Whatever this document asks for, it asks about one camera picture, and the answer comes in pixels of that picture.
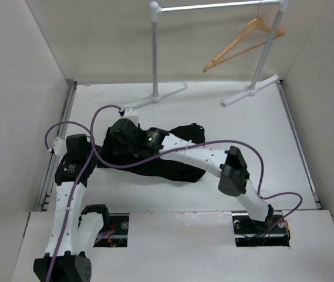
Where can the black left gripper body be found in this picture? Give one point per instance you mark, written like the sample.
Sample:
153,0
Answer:
88,154

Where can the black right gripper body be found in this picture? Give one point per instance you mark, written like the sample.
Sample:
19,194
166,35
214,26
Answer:
119,145

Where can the wooden clothes hanger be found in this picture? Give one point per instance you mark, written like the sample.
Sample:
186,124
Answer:
241,38

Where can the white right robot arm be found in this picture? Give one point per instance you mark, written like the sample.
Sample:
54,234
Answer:
229,165

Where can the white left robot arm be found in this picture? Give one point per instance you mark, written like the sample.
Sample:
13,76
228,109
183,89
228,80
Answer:
74,229

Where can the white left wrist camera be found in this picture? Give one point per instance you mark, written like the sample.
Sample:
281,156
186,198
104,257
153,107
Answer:
59,147

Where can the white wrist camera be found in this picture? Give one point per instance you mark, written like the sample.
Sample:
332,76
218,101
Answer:
130,114
59,147

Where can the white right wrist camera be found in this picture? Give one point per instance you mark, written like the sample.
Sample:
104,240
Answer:
130,114

